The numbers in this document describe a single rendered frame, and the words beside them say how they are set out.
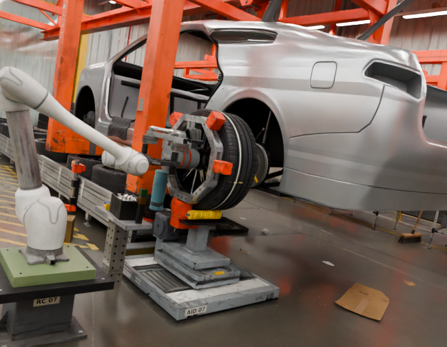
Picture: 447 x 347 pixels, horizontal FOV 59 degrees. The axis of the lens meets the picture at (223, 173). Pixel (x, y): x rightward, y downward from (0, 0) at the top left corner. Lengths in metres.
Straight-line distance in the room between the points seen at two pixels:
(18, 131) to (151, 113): 1.04
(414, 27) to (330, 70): 10.73
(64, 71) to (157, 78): 1.93
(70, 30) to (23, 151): 2.74
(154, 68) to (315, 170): 1.28
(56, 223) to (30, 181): 0.27
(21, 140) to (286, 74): 1.55
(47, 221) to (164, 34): 1.52
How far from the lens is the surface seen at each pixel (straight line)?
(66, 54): 4.59
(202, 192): 2.36
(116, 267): 2.58
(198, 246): 2.68
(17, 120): 2.02
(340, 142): 2.24
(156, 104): 2.80
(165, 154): 2.43
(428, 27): 12.83
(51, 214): 1.92
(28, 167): 2.06
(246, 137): 2.44
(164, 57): 2.84
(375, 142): 2.18
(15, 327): 2.02
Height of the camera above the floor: 1.07
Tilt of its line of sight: 6 degrees down
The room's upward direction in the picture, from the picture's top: 10 degrees clockwise
